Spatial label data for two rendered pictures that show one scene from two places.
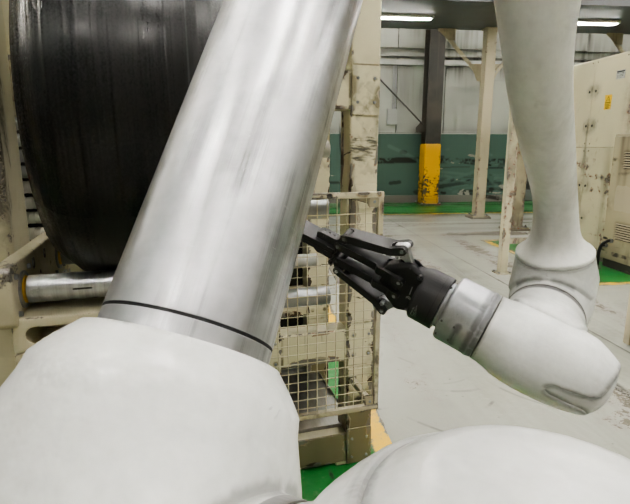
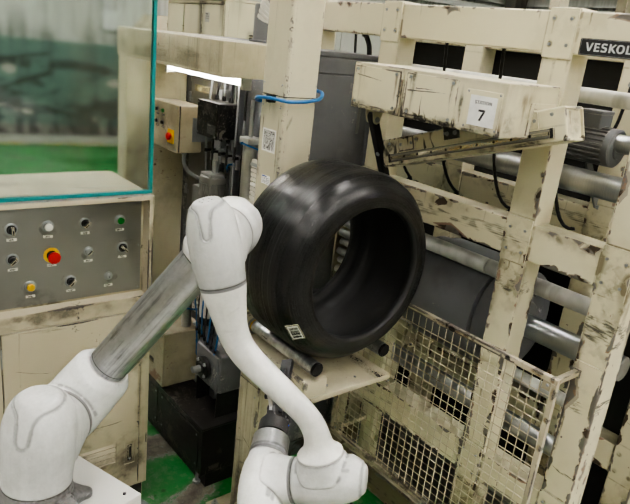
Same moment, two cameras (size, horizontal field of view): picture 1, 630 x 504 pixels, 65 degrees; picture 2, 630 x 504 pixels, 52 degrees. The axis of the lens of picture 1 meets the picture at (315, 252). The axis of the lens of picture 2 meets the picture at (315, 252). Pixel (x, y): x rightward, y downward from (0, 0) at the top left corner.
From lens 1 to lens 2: 1.59 m
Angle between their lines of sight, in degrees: 64
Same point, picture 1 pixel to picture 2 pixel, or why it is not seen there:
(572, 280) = (297, 467)
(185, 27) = (274, 247)
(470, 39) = not seen: outside the picture
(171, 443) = (69, 373)
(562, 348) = (243, 478)
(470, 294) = (260, 433)
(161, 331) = (86, 357)
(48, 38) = not seen: hidden behind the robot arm
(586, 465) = (49, 398)
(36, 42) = not seen: hidden behind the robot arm
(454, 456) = (49, 388)
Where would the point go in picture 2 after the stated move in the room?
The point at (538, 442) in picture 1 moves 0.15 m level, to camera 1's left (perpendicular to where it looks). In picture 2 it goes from (54, 395) to (53, 362)
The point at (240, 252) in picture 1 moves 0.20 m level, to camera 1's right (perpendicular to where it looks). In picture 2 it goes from (103, 352) to (110, 395)
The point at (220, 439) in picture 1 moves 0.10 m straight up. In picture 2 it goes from (73, 378) to (73, 341)
